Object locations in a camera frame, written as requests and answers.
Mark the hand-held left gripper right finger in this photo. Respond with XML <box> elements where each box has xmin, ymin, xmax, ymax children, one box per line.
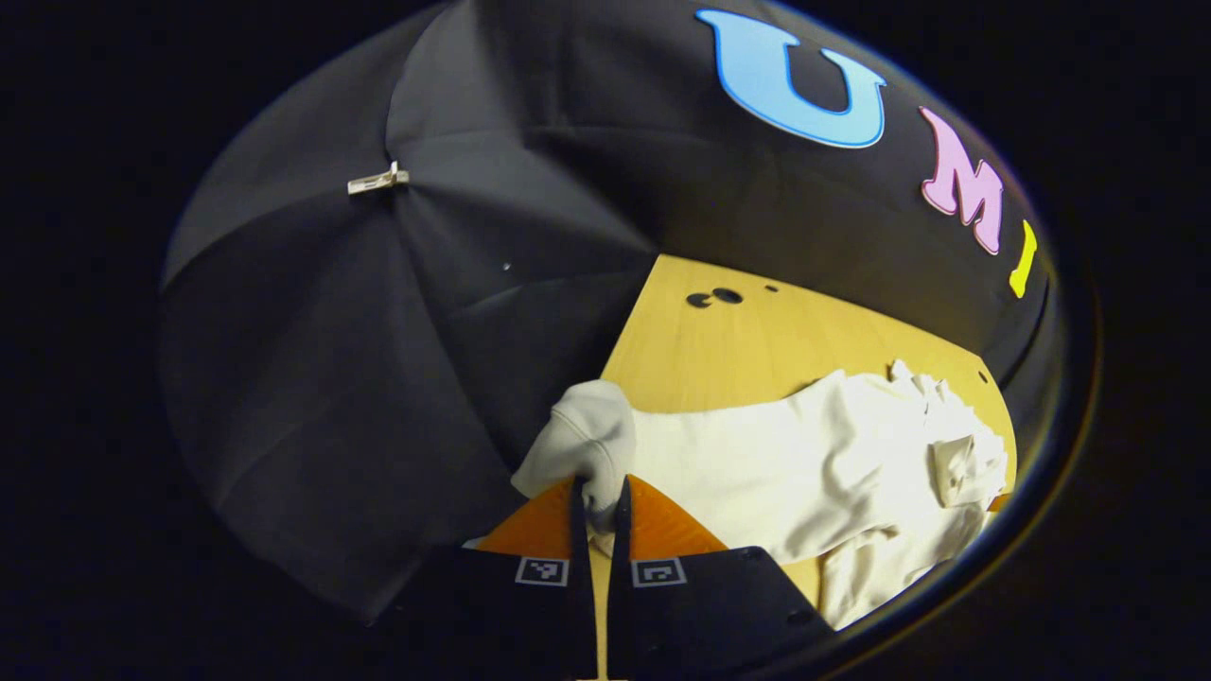
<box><xmin>607</xmin><ymin>475</ymin><xmax>838</xmax><ymax>681</ymax></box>

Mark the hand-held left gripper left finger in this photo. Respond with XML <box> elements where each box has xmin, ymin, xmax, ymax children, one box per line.
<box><xmin>374</xmin><ymin>475</ymin><xmax>599</xmax><ymax>681</ymax></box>

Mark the cream white sweatshirt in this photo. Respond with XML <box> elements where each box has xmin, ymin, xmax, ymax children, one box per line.
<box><xmin>511</xmin><ymin>359</ymin><xmax>1011</xmax><ymax>632</ymax></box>

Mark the black backdrop cloth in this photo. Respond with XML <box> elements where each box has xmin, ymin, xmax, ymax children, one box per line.
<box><xmin>159</xmin><ymin>0</ymin><xmax>1051</xmax><ymax>625</ymax></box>

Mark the white clip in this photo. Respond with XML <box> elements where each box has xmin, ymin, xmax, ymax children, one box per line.
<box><xmin>346</xmin><ymin>161</ymin><xmax>412</xmax><ymax>197</ymax></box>

